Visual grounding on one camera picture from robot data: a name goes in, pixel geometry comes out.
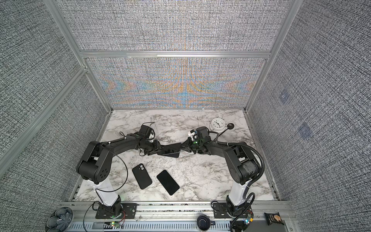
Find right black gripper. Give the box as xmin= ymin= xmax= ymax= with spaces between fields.
xmin=178 ymin=137 xmax=203 ymax=154

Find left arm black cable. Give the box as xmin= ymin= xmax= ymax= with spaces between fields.
xmin=82 ymin=150 xmax=129 ymax=232

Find black phone case front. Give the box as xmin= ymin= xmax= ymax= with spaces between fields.
xmin=132 ymin=163 xmax=153 ymax=189

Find small green circuit board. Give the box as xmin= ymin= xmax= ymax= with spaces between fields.
xmin=110 ymin=221 xmax=121 ymax=228

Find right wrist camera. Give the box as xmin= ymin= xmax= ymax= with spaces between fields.
xmin=188 ymin=126 xmax=210 ymax=141

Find white round clock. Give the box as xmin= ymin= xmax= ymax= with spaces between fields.
xmin=210 ymin=118 xmax=227 ymax=133

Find aluminium front rail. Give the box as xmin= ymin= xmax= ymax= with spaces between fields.
xmin=60 ymin=201 xmax=301 ymax=232

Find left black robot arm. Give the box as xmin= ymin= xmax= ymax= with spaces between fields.
xmin=76 ymin=133 xmax=163 ymax=218

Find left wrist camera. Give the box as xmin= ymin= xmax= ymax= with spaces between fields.
xmin=136 ymin=124 xmax=156 ymax=141

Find black round knob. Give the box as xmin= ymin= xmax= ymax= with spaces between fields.
xmin=196 ymin=215 xmax=215 ymax=232

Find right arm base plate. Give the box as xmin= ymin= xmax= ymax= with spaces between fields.
xmin=211 ymin=202 xmax=232 ymax=219

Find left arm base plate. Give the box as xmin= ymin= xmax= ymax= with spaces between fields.
xmin=95 ymin=203 xmax=138 ymax=219

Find right green circuit board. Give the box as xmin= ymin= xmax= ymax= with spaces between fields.
xmin=243 ymin=214 xmax=254 ymax=225

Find black phone front screen up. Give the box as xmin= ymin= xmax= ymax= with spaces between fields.
xmin=157 ymin=170 xmax=180 ymax=196

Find black round-head spoon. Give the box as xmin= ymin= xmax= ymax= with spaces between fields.
xmin=218 ymin=123 xmax=234 ymax=136

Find black fan left corner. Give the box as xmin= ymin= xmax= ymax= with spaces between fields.
xmin=45 ymin=207 xmax=73 ymax=232

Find black phone screen up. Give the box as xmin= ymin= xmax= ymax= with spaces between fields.
xmin=157 ymin=143 xmax=182 ymax=158
xmin=157 ymin=170 xmax=180 ymax=196

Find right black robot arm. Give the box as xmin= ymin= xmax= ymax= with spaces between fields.
xmin=181 ymin=138 xmax=265 ymax=217

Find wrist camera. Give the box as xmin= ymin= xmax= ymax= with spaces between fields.
xmin=188 ymin=126 xmax=210 ymax=141
xmin=136 ymin=124 xmax=156 ymax=141

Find snack packet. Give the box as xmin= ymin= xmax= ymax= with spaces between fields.
xmin=264 ymin=212 xmax=285 ymax=226

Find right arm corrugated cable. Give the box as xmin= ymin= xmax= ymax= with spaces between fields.
xmin=208 ymin=131 xmax=265 ymax=232

